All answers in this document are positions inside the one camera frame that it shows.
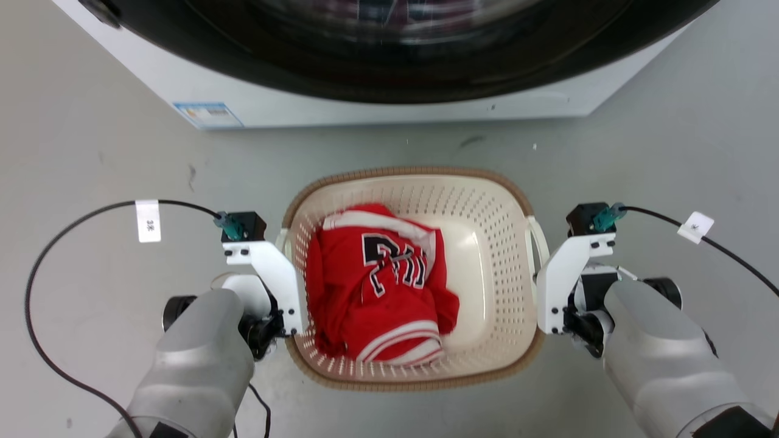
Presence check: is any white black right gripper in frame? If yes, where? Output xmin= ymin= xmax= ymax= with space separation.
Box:
xmin=535 ymin=233 xmax=617 ymax=358

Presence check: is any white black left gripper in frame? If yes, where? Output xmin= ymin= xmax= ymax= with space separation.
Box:
xmin=222 ymin=240 xmax=304 ymax=361

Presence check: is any cream perforated laundry basket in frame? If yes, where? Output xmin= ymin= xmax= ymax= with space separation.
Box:
xmin=277 ymin=166 xmax=550 ymax=392

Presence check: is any red basketball jersey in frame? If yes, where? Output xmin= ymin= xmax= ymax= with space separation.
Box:
xmin=306 ymin=203 xmax=461 ymax=366

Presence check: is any white washing machine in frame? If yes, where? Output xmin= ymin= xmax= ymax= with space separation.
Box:
xmin=52 ymin=0 xmax=694 ymax=130

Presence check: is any blue white energy label sticker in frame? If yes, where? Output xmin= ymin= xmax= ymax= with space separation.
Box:
xmin=173 ymin=102 xmax=245 ymax=130

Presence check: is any black round washing machine door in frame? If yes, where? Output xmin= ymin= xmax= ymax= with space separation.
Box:
xmin=78 ymin=0 xmax=722 ymax=105

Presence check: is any green left cable connector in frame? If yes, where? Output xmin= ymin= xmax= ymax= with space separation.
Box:
xmin=214 ymin=211 xmax=245 ymax=242

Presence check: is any green cable connector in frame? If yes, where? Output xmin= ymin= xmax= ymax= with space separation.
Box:
xmin=214 ymin=211 xmax=245 ymax=242
xmin=593 ymin=203 xmax=627 ymax=232

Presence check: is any green right cable connector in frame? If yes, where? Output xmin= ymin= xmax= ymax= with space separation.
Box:
xmin=593 ymin=203 xmax=627 ymax=232

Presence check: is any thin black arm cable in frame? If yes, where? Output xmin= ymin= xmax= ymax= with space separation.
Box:
xmin=232 ymin=382 xmax=272 ymax=438

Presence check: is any white tall cable tag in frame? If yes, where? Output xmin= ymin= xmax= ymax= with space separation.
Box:
xmin=134 ymin=199 xmax=162 ymax=243

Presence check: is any white small cable tag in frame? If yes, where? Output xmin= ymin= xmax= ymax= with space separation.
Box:
xmin=677 ymin=210 xmax=715 ymax=245

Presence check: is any black right camera cable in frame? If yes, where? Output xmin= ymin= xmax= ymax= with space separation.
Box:
xmin=623 ymin=206 xmax=779 ymax=297

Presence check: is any black camera cable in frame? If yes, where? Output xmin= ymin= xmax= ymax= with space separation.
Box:
xmin=24 ymin=199 xmax=223 ymax=438
xmin=623 ymin=206 xmax=779 ymax=297

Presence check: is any black left camera cable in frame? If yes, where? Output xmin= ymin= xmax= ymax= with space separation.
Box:
xmin=24 ymin=199 xmax=223 ymax=438

